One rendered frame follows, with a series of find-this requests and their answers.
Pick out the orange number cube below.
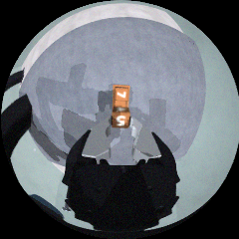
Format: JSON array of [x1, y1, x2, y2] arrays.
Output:
[[112, 107, 130, 128], [115, 87, 128, 101]]

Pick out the brown wooden tray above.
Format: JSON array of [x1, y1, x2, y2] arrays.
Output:
[[113, 85, 130, 108]]

